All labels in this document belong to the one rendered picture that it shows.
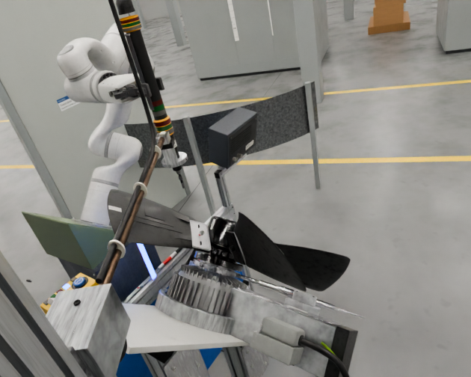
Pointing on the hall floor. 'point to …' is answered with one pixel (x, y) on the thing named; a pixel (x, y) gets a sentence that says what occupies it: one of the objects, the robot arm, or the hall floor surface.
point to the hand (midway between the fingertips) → (149, 87)
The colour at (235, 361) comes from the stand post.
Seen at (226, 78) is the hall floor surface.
